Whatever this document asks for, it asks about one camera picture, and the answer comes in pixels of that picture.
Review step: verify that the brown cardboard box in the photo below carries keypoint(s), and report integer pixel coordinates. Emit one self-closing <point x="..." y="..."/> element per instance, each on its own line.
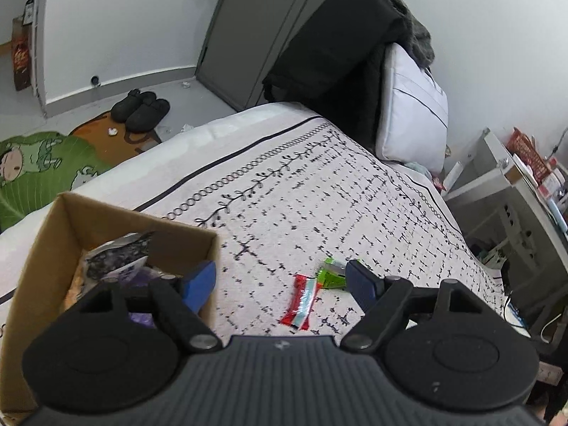
<point x="31" y="275"/>

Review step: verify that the black white patterned snack packet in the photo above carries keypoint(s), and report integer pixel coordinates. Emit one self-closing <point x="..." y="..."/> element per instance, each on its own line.
<point x="115" y="255"/>

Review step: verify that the grey blanket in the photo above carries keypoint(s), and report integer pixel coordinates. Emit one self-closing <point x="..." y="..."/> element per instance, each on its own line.
<point x="415" y="31"/>

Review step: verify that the red basket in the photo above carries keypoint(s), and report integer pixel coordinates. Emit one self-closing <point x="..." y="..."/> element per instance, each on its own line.
<point x="528" y="155"/>

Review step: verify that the black spray bottle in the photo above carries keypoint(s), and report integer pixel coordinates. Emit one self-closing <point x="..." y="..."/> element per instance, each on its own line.
<point x="30" y="6"/>

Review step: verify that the brown soda bottle red label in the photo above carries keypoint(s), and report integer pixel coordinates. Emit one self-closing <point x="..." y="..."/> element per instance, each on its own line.
<point x="21" y="62"/>

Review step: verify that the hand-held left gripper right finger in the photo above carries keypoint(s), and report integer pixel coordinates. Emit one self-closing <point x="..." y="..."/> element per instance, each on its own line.
<point x="361" y="282"/>

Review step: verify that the white pillow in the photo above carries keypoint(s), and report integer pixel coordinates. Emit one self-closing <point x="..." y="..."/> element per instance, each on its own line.
<point x="412" y="115"/>

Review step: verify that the white metal rack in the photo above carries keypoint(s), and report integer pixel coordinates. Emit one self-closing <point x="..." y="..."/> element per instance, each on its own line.
<point x="36" y="53"/>

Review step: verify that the orange cartoon rug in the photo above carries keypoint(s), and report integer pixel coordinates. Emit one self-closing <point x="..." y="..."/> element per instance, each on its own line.
<point x="93" y="128"/>

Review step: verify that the white bedside table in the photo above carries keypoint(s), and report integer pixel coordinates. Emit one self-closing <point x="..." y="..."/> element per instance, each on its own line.
<point x="501" y="186"/>

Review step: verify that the black clothing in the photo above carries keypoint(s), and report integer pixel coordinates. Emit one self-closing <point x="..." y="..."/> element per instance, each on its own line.
<point x="328" y="53"/>

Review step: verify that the light blue cloth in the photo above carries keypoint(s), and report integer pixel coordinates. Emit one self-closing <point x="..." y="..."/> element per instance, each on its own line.
<point x="417" y="167"/>

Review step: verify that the red striped snack packet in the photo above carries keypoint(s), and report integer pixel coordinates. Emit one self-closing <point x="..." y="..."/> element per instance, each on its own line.
<point x="301" y="301"/>

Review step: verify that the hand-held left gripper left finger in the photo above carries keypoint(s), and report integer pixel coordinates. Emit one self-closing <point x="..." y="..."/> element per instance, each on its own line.
<point x="199" y="284"/>

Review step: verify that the brown carton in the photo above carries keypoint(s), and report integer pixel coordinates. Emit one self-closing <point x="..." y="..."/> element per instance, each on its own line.
<point x="17" y="29"/>

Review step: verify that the bed with patterned white sheet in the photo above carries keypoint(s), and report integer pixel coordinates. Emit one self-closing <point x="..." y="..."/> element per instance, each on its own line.
<point x="310" y="195"/>

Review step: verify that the purple snack packet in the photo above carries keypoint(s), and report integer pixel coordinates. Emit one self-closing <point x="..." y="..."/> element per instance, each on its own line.
<point x="142" y="320"/>

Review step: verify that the dark grey door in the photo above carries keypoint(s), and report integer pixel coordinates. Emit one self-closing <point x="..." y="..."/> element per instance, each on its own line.
<point x="248" y="31"/>

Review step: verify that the green snack packet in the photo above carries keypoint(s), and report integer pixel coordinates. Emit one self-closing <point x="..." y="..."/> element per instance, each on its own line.
<point x="330" y="275"/>

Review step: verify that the green leaf cartoon rug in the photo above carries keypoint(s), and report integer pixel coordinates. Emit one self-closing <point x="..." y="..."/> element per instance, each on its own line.
<point x="35" y="177"/>

